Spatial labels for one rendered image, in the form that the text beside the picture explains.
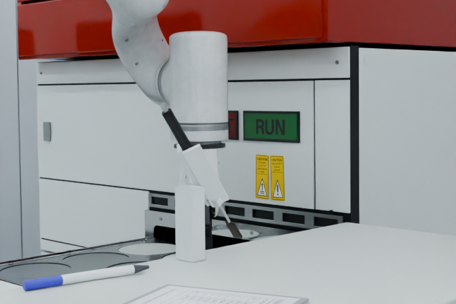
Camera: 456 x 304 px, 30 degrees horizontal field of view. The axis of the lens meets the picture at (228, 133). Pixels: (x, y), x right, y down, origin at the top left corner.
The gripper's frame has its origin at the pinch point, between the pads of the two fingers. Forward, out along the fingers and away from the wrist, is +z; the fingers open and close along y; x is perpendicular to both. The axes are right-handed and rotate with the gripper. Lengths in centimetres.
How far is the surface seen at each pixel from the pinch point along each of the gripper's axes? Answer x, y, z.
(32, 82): -44, -340, -28
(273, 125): 12.6, -7.3, -17.6
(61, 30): -21, -45, -35
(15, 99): -54, -354, -19
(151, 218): -4.9, -30.1, -0.3
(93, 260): -15.6, -8.3, 2.6
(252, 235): 9.5, -10.0, 0.0
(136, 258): -9.0, -8.4, 2.5
